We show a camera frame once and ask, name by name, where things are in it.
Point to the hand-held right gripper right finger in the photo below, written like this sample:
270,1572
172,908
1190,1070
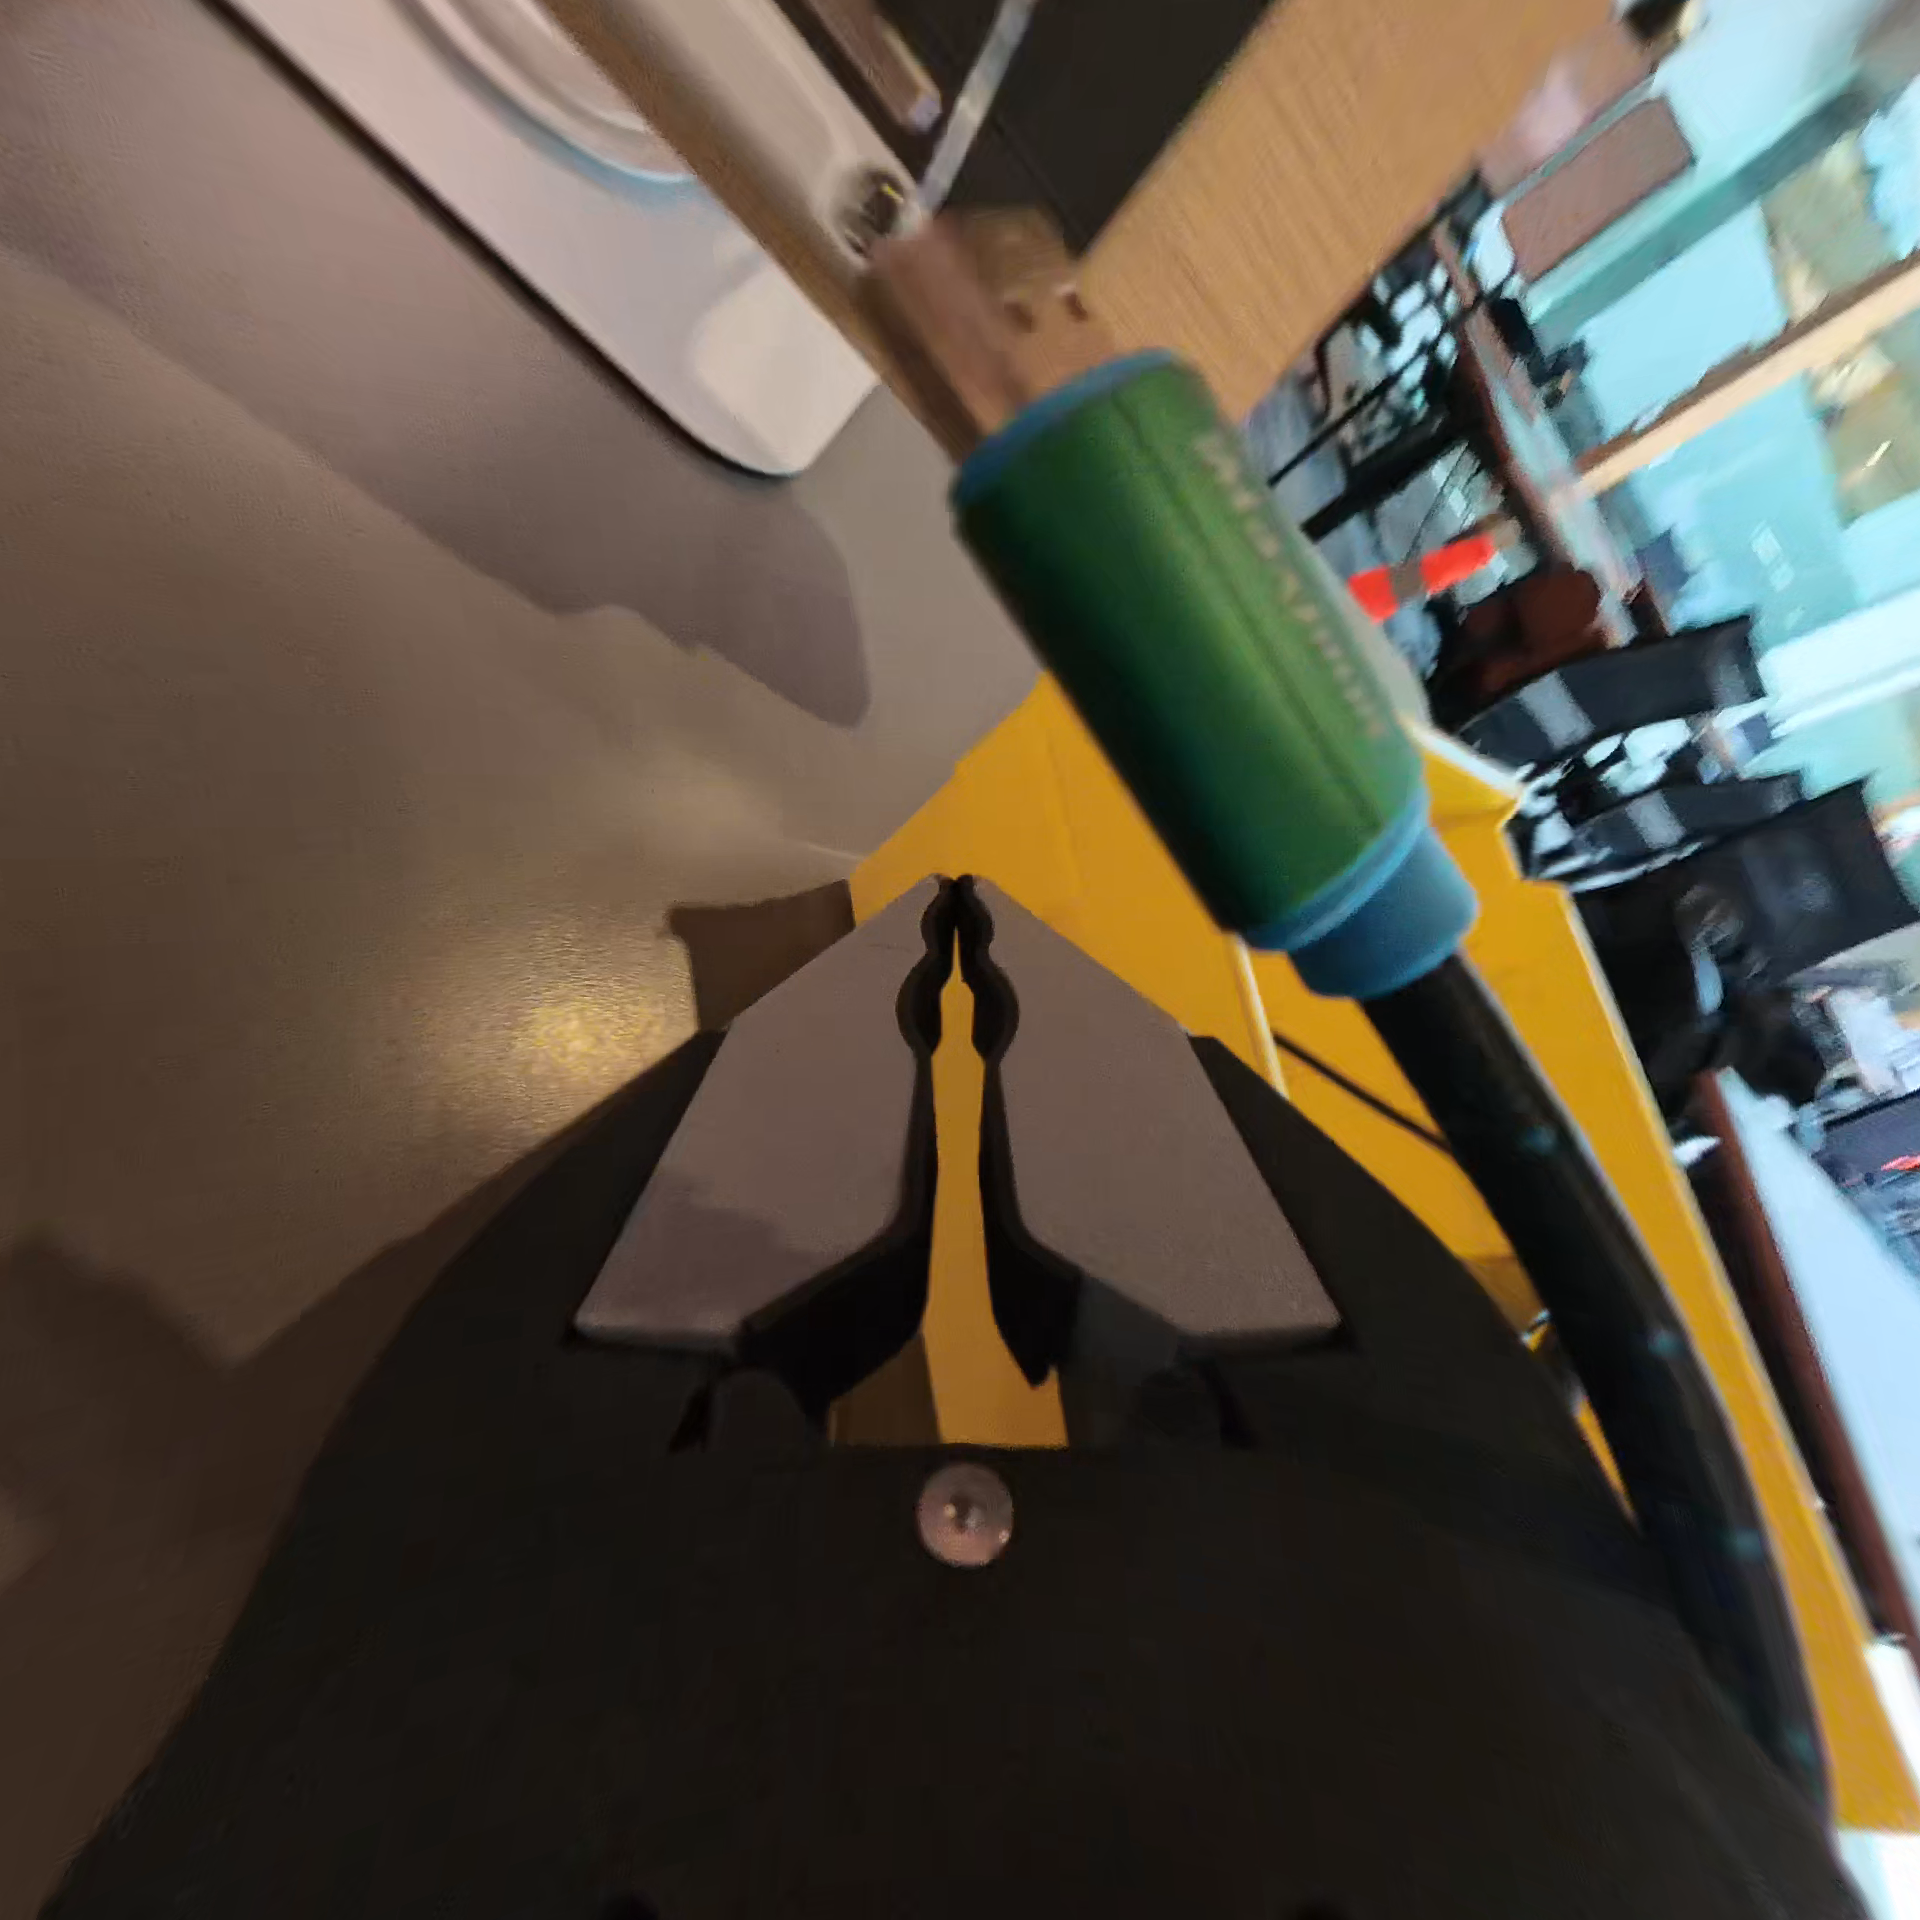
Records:
1154,1156

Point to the black board on white stand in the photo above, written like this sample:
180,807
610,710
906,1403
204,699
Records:
628,271

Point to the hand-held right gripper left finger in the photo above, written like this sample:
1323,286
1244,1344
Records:
779,1156

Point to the yellow plastic bin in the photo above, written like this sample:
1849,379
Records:
1109,855

